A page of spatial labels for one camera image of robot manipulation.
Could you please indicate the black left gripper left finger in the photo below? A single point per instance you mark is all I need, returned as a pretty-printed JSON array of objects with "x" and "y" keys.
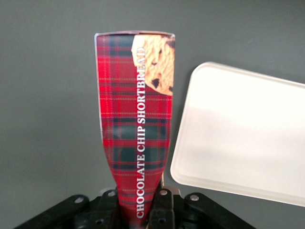
[{"x": 107, "y": 210}]

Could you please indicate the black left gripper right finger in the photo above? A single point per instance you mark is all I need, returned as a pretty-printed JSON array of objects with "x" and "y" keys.
[{"x": 163, "y": 207}]

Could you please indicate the red tartan cookie box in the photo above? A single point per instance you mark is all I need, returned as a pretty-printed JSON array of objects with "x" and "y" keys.
[{"x": 135, "y": 114}]

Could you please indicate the cream plastic tray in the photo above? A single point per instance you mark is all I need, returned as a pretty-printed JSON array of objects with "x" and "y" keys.
[{"x": 240, "y": 133}]

